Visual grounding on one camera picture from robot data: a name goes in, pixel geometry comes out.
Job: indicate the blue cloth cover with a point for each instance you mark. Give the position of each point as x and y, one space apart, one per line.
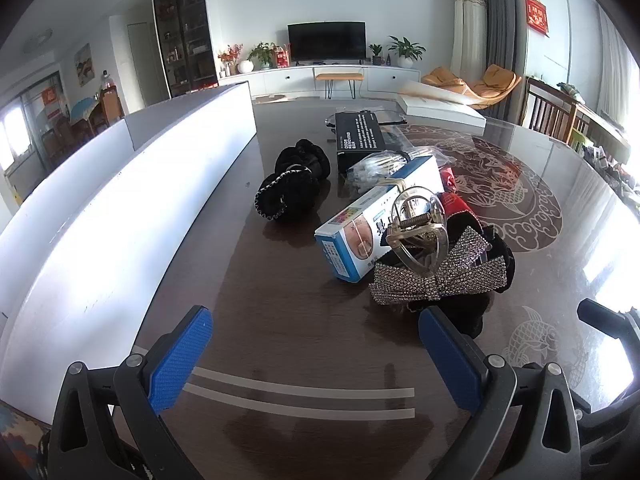
81 107

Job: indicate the red wall hanging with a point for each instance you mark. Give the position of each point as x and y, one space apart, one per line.
537 15

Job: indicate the flat white box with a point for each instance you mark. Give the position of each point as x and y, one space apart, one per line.
440 108

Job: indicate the small potted plant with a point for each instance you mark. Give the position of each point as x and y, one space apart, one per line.
376 52

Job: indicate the wall painting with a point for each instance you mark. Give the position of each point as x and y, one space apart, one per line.
84 64

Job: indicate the plastic bag of cotton swabs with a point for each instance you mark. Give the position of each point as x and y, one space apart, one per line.
372 167

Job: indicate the red flower bouquet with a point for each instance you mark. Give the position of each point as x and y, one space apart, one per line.
229 55

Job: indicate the small wooden cabinet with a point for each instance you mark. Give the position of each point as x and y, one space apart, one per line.
111 105

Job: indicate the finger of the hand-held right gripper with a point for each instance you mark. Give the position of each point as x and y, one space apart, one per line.
607 317
610 425

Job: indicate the white sheer curtain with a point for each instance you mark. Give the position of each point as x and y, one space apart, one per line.
620 70

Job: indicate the white foam board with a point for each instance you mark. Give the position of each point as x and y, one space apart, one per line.
100 220

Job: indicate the green leafy potted plant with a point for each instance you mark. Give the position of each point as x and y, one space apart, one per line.
261 52

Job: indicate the cluttered wooden sideboard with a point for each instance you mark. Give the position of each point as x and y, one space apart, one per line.
607 145

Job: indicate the large plant in white pot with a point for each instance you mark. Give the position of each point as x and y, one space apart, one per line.
406 50

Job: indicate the grey curtain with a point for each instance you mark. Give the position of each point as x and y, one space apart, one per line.
505 35

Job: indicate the orange lounge chair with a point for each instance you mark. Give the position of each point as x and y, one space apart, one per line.
497 82

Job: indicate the wooden bench with metal legs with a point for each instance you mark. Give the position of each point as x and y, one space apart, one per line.
339 76

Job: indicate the red door poster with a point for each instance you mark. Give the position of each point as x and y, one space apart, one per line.
53 102

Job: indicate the red tube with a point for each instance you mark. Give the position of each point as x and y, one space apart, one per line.
452 205

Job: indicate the red gift box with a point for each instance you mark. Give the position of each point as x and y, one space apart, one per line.
281 56

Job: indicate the round white vase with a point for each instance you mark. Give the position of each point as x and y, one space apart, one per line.
245 66

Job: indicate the clear hair claw clip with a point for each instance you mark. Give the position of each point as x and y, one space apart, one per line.
400 234

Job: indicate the white television cabinet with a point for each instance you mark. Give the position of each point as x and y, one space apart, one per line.
280 80

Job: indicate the covered standing air conditioner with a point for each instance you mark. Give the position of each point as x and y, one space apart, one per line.
469 30

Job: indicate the black scrunchie with white trim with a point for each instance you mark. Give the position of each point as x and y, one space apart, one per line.
270 202

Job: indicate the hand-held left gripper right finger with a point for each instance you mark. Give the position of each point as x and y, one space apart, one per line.
450 360

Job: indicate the plain black scrunchie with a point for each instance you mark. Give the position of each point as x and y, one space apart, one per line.
310 160

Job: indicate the dark wooden chair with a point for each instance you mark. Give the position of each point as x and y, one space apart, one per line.
547 110

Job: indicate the black box with white text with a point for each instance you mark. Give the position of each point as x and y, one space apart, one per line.
357 132

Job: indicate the black television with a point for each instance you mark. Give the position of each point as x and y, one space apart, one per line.
325 42

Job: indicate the round ceiling lamp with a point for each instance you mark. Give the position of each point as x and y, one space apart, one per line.
37 41

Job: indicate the white and blue carton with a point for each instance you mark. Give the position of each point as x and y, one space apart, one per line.
350 232

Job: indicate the black velvet hair bow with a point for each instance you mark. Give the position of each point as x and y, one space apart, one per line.
500 266

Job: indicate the dark glass display cabinet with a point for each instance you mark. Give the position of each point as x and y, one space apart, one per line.
185 35

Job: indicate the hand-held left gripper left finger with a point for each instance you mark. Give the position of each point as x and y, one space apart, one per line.
180 355

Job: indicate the white door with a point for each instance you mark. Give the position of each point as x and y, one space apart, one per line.
141 67

